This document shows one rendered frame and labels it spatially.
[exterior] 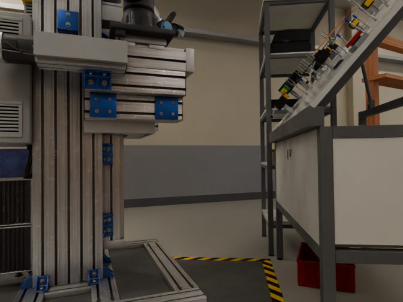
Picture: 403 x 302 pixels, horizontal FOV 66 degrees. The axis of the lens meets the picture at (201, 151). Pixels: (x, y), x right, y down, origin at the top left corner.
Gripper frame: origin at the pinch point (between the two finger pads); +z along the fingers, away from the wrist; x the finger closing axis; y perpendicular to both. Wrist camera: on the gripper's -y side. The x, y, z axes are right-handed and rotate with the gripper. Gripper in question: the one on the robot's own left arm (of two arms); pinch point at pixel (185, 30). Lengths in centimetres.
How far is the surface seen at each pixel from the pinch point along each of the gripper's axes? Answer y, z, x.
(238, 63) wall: -46, 267, -165
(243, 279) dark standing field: 150, 1, 68
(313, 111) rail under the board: 57, -48, 120
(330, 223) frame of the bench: 93, -45, 129
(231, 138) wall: 77, 254, -154
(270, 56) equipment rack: 10, 49, 38
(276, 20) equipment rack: -28, 81, 20
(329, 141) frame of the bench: 67, -45, 126
